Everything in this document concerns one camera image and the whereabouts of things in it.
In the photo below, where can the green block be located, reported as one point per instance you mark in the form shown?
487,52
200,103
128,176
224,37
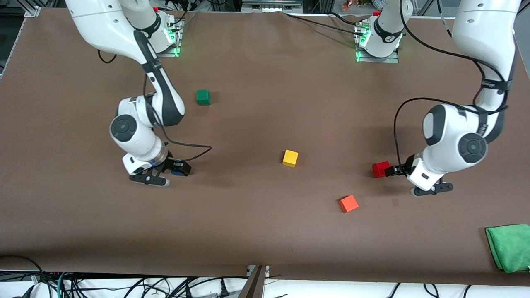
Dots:
203,97

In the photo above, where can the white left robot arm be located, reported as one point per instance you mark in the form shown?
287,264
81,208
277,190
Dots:
484,33

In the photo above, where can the red block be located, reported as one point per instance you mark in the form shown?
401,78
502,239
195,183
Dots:
379,169

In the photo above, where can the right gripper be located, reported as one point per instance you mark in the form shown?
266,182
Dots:
172,164

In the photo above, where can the blue block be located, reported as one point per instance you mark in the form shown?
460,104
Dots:
177,172

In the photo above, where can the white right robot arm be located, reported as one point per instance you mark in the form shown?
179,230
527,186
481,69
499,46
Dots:
107,25

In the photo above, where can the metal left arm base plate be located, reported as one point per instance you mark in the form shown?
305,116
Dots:
393,60

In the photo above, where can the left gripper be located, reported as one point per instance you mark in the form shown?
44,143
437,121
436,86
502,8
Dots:
402,169

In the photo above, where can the yellow block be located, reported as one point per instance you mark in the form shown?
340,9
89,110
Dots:
290,158

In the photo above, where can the green cloth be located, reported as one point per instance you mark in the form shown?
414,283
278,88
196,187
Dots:
511,248

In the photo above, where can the grey aluminium rail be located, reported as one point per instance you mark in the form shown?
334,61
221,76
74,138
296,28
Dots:
271,4

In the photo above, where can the brown table cover sheet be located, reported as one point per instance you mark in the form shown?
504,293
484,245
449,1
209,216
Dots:
248,231

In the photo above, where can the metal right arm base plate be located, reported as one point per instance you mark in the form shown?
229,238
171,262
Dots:
176,41

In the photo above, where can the grey metal frame post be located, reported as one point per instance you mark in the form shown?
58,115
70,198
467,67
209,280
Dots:
256,285

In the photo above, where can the orange block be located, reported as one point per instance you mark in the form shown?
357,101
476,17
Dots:
348,203

